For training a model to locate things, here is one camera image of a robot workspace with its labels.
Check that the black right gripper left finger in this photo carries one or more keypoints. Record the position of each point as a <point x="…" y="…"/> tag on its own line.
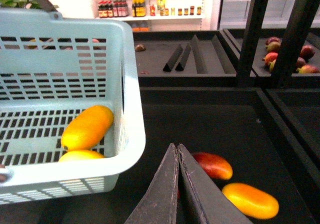
<point x="159" y="203"/>

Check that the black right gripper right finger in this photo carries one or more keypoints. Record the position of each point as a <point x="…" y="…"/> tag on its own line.
<point x="202" y="201"/>

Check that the yellow mango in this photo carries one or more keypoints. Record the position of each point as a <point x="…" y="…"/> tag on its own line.
<point x="251" y="201"/>
<point x="87" y="129"/>

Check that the light blue plastic basket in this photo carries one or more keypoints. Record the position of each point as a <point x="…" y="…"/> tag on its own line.
<point x="53" y="68"/>

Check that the red mango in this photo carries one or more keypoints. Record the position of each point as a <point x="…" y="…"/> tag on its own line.
<point x="214" y="165"/>

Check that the black display tray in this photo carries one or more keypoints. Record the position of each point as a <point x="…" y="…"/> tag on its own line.
<point x="240" y="125"/>

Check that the white shelf with bottles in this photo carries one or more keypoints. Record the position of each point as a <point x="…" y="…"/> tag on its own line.
<point x="156" y="15"/>

